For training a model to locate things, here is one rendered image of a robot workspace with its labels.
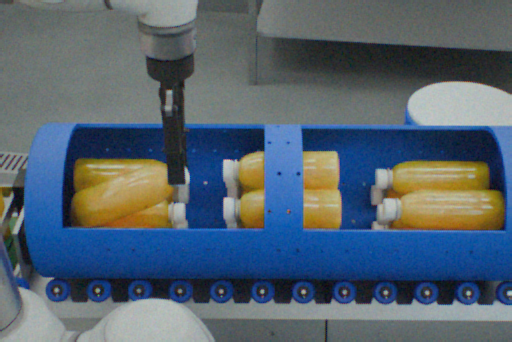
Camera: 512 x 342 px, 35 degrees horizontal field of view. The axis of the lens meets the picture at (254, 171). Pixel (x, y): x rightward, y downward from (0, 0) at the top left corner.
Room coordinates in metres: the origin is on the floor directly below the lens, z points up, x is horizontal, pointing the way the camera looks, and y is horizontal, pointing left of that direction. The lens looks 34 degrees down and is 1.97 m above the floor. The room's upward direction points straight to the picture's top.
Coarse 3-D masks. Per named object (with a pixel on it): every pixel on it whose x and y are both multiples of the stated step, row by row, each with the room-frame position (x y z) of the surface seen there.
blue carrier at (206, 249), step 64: (64, 128) 1.22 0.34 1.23; (128, 128) 1.28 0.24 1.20; (192, 128) 1.27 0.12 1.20; (256, 128) 1.26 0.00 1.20; (320, 128) 1.26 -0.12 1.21; (384, 128) 1.26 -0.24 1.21; (448, 128) 1.26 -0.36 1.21; (64, 192) 1.28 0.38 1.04; (192, 192) 1.31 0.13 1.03; (64, 256) 1.05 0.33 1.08; (128, 256) 1.05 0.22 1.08; (192, 256) 1.05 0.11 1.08; (256, 256) 1.05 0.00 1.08; (320, 256) 1.05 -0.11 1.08; (384, 256) 1.05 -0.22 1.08; (448, 256) 1.05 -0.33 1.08
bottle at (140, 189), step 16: (128, 176) 1.13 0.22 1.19; (144, 176) 1.12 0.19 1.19; (160, 176) 1.12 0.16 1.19; (80, 192) 1.14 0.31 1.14; (96, 192) 1.13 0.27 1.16; (112, 192) 1.12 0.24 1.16; (128, 192) 1.11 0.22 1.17; (144, 192) 1.10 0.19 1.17; (160, 192) 1.11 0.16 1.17; (80, 208) 1.11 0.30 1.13; (96, 208) 1.11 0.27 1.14; (112, 208) 1.10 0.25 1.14; (128, 208) 1.10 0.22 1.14; (144, 208) 1.11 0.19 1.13; (96, 224) 1.11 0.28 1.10
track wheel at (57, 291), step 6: (48, 282) 1.09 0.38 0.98; (54, 282) 1.09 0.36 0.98; (60, 282) 1.09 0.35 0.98; (66, 282) 1.09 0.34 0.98; (48, 288) 1.09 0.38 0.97; (54, 288) 1.09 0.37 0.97; (60, 288) 1.09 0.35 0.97; (66, 288) 1.08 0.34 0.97; (48, 294) 1.08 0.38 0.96; (54, 294) 1.08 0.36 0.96; (60, 294) 1.08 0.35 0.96; (66, 294) 1.08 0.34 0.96; (54, 300) 1.07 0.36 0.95; (60, 300) 1.07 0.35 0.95
